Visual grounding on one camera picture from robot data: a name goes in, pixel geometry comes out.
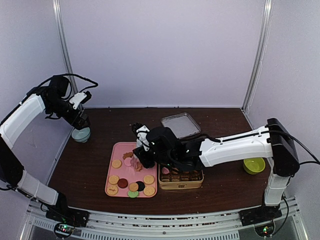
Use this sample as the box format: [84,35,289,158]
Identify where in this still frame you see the yellow cookie with pink sword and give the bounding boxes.
[105,185,119,196]

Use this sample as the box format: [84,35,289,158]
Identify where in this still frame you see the yellow cookie under chip cookie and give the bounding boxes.
[111,159,122,169]

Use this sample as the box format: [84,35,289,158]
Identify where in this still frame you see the aluminium frame post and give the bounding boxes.
[242,0,274,115]
[52,0,84,114]

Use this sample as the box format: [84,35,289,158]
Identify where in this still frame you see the green sandwich cookie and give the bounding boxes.
[127,190,139,198]

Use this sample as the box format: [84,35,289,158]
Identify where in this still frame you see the small round tan cookie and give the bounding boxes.
[128,182,139,192]

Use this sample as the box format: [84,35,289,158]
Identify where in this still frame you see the silver tin lid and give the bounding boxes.
[160,112,201,139]

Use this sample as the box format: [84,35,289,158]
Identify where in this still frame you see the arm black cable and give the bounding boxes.
[267,129,320,166]
[27,73,99,101]

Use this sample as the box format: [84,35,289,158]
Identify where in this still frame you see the front aluminium rail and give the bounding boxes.
[18,197,309,240]

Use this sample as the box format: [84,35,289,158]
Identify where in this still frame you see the gold cookie tin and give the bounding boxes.
[158,165,204,191]

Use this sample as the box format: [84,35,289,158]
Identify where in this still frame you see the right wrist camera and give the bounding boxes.
[131,122,150,152]

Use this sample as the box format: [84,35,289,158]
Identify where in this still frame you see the brown chocolate cookie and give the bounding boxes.
[117,178,129,189]

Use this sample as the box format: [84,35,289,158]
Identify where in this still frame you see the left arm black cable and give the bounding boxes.
[27,73,99,101]

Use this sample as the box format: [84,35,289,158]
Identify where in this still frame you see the yellow dotted cookie corner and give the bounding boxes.
[143,185,156,197]

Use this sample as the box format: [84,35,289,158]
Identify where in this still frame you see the flower shaped tan cookie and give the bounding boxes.
[134,162,143,172]

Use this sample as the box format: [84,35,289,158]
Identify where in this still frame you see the left aluminium frame post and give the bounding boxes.
[52,0,84,114]

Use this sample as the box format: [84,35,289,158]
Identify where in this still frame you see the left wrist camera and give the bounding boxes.
[69,91,92,110]

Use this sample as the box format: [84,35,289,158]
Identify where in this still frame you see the metal serving tongs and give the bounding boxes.
[130,155,143,172]

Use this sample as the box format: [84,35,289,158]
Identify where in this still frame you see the gingerbread brown leaf cookie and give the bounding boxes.
[122,152,134,160]

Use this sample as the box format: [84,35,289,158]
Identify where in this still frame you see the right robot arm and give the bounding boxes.
[131,118,300,221]

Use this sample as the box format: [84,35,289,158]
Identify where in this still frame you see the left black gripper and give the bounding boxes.
[47,97,91,130]

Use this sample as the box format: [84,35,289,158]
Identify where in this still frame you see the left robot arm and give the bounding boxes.
[0,73,92,222]

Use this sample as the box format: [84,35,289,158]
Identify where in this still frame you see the yellow dotted cookie left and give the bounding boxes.
[108,175,120,185]

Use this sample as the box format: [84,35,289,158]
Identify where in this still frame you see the black sandwich cookie lower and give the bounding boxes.
[136,181,146,192]

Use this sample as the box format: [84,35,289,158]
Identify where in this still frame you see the right aluminium frame post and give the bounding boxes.
[242,0,274,115]

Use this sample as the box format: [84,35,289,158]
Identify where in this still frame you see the yellow dotted cookie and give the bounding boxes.
[143,175,155,185]
[108,175,120,185]

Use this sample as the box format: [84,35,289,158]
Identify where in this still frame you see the pink plastic tray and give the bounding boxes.
[105,142,158,198]

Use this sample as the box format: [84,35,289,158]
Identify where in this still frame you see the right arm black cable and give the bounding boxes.
[267,129,320,166]

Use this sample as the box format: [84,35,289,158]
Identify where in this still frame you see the pale blue ceramic bowl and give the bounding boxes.
[71,127,91,143]

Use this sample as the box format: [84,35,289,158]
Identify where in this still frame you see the green plastic bowl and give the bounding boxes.
[243,157,266,175]

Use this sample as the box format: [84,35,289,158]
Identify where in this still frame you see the pink sandwich cookie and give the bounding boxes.
[161,167,170,175]
[124,157,134,167]

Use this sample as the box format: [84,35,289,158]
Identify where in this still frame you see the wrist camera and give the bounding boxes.
[131,122,150,152]
[69,91,92,110]

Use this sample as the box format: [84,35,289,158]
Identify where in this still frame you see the yellow dotted cookie middle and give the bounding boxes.
[143,175,155,185]

